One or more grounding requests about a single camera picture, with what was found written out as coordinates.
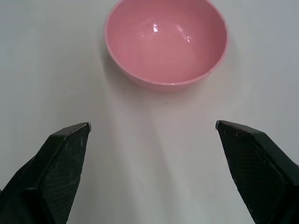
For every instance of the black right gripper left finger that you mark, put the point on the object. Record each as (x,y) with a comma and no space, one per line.
(53,172)

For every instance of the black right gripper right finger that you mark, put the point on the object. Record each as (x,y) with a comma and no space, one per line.
(259,170)

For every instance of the pink plastic bowl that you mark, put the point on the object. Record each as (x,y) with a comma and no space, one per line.
(166,42)

